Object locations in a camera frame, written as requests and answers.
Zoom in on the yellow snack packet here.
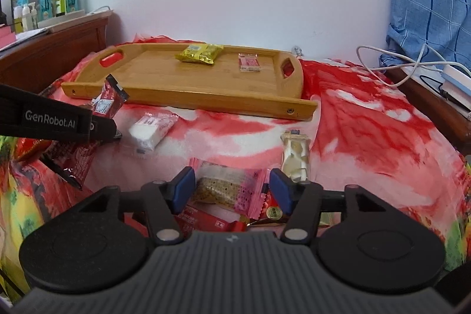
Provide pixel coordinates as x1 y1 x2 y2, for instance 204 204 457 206
175 44 224 66

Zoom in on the dark red snack packet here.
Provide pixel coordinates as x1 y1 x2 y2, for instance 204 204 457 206
39 139 101 191

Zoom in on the white power strip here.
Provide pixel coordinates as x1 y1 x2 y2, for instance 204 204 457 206
440 64 471 112

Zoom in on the pink book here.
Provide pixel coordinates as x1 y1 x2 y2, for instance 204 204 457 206
0 25 17 50

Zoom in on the clear packet of nuts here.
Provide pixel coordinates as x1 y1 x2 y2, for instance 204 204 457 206
280 129 313 183

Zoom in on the wooden bed frame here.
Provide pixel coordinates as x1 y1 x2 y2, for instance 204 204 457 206
386 67 471 146

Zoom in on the stack of papers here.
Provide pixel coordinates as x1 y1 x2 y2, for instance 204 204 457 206
15 28 51 43

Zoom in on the thick white cable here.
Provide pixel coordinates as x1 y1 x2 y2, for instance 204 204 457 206
356 44 471 80

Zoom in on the wooden cabinet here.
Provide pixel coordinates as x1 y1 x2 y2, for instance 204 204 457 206
0 10 120 94

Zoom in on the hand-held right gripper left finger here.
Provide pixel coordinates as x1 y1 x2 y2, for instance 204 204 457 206
79 167 195 245

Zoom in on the red snack bar packet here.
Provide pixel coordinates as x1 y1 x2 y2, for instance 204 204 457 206
176 205 245 238

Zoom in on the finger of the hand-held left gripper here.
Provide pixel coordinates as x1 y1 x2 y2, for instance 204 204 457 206
91 114 119 143

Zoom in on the gold red candy packet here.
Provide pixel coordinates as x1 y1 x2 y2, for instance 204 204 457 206
235 205 286 227

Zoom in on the grey flat box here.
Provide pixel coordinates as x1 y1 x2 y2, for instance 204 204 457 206
37 9 87 29

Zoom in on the wooden tray with handles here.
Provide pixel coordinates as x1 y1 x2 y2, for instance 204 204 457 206
61 43 319 121

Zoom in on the pink packet with brown biscuit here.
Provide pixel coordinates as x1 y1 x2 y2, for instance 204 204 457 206
188 157 268 220

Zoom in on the small pink snack packet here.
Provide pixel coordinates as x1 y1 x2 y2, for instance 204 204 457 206
238 54 263 72

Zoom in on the red printed blanket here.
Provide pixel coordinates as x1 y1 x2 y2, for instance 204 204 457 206
0 34 471 303

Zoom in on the black cable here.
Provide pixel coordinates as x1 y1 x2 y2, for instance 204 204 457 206
419 74 461 102

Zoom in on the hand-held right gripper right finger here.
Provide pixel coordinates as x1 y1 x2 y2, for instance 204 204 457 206
270 169 396 245

